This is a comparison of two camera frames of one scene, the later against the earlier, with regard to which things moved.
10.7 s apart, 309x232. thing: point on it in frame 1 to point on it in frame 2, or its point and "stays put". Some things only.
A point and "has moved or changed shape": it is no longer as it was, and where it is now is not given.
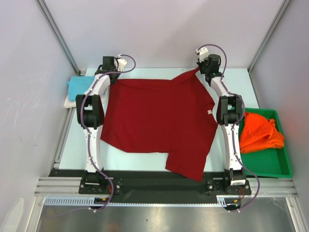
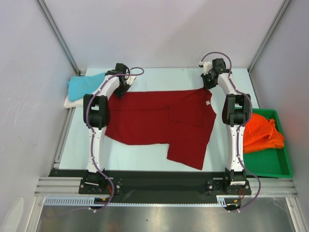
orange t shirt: (258, 133) stays put
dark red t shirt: (176, 117) has moved or changed shape
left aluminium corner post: (43, 6) stays put
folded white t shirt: (68, 104) stays put
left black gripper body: (116, 76) to (124, 85)
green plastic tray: (274, 163) stays put
